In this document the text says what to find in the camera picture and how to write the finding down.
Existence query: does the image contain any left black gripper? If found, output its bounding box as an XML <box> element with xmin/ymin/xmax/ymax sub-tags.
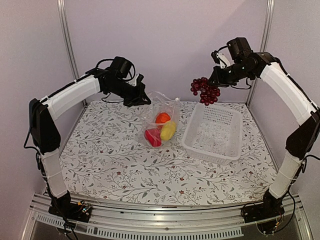
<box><xmin>107</xmin><ymin>78</ymin><xmax>152</xmax><ymax>107</ymax></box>

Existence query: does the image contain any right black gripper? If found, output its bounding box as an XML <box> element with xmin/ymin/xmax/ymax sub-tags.
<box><xmin>207</xmin><ymin>60</ymin><xmax>254</xmax><ymax>87</ymax></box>

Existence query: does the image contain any dark red grapes bunch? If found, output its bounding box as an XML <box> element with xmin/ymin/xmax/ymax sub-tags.
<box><xmin>190</xmin><ymin>77</ymin><xmax>221</xmax><ymax>106</ymax></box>

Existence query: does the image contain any orange mandarin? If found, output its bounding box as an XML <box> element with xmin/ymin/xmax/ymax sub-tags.
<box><xmin>155</xmin><ymin>112</ymin><xmax>171</xmax><ymax>124</ymax></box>

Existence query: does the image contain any clear zip top bag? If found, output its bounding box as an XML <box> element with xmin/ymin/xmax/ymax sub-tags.
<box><xmin>135</xmin><ymin>91</ymin><xmax>181</xmax><ymax>148</ymax></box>

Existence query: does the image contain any red bell pepper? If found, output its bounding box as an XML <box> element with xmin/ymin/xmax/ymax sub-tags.
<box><xmin>144</xmin><ymin>128</ymin><xmax>162</xmax><ymax>148</ymax></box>

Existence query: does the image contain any yellow lemon back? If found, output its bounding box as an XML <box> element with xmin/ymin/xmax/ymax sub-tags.
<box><xmin>160</xmin><ymin>120</ymin><xmax>177</xmax><ymax>141</ymax></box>

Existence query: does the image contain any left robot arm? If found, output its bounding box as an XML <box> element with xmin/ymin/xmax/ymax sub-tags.
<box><xmin>28</xmin><ymin>67</ymin><xmax>151</xmax><ymax>217</ymax></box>

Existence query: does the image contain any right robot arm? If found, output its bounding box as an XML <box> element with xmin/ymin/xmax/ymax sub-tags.
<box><xmin>208</xmin><ymin>50</ymin><xmax>320</xmax><ymax>218</ymax></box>

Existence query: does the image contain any white plastic basket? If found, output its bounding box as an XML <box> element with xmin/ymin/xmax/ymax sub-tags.
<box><xmin>181</xmin><ymin>103</ymin><xmax>243</xmax><ymax>165</ymax></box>

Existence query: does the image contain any floral tablecloth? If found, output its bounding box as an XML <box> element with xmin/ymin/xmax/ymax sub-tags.
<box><xmin>60</xmin><ymin>101</ymin><xmax>277</xmax><ymax>205</ymax></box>

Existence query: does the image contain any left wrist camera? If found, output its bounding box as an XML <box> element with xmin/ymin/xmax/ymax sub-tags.
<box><xmin>109</xmin><ymin>56</ymin><xmax>133</xmax><ymax>79</ymax></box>

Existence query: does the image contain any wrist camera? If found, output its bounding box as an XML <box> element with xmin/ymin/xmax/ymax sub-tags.
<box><xmin>226</xmin><ymin>37</ymin><xmax>253</xmax><ymax>62</ymax></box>
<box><xmin>109</xmin><ymin>56</ymin><xmax>133</xmax><ymax>79</ymax></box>

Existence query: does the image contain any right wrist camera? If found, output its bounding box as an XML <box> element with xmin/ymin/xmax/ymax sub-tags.
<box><xmin>226</xmin><ymin>37</ymin><xmax>253</xmax><ymax>62</ymax></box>

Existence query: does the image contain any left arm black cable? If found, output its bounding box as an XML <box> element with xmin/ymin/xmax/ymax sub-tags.
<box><xmin>95</xmin><ymin>58</ymin><xmax>113</xmax><ymax>72</ymax></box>

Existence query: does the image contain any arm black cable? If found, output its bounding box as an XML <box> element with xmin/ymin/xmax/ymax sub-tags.
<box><xmin>272</xmin><ymin>189</ymin><xmax>295</xmax><ymax>235</ymax></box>
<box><xmin>95</xmin><ymin>58</ymin><xmax>113</xmax><ymax>72</ymax></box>

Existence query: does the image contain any right aluminium post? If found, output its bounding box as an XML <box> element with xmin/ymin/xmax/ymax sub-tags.
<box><xmin>246</xmin><ymin>0</ymin><xmax>275</xmax><ymax>108</ymax></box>

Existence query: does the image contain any aluminium post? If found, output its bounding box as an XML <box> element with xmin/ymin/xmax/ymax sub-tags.
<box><xmin>57</xmin><ymin>0</ymin><xmax>79</xmax><ymax>79</ymax></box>
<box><xmin>246</xmin><ymin>0</ymin><xmax>275</xmax><ymax>108</ymax></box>

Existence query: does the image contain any aluminium front rail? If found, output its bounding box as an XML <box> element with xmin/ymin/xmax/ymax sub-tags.
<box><xmin>21</xmin><ymin>193</ymin><xmax>315</xmax><ymax>240</ymax></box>

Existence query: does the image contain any left aluminium post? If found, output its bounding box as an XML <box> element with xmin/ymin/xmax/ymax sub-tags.
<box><xmin>57</xmin><ymin>0</ymin><xmax>79</xmax><ymax>79</ymax></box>

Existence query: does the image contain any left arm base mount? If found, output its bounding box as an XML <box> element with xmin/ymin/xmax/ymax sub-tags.
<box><xmin>48</xmin><ymin>199</ymin><xmax>93</xmax><ymax>223</ymax></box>

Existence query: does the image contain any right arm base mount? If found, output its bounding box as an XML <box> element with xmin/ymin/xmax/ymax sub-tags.
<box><xmin>240</xmin><ymin>200</ymin><xmax>285</xmax><ymax>235</ymax></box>

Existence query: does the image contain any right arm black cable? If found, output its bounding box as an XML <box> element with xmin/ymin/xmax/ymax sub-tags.
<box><xmin>272</xmin><ymin>189</ymin><xmax>295</xmax><ymax>235</ymax></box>

